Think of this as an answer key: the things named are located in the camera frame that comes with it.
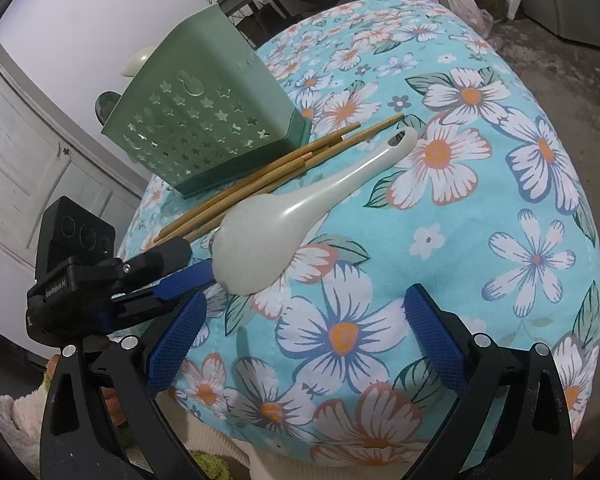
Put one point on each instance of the white ceramic spoon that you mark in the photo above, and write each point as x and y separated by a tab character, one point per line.
260	230
137	60

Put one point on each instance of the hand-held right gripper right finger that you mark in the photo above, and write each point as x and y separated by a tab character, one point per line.
435	340

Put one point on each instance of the bamboo chopstick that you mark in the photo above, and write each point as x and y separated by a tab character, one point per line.
375	130
215	209
340	134
202	229

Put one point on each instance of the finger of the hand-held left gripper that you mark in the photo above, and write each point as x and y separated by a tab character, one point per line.
190	275
160	260

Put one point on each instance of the floral turquoise blanket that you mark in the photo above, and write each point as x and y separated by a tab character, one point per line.
430	270

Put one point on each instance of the green plastic utensil holder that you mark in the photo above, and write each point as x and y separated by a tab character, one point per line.
200	60

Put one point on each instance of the silver refrigerator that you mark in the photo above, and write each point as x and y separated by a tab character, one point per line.
570	5

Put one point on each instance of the pink plastic bag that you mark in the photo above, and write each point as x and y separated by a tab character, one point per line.
470	15

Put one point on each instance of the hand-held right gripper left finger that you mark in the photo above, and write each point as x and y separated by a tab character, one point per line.
177	340

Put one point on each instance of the green bag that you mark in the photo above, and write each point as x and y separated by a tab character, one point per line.
487	0

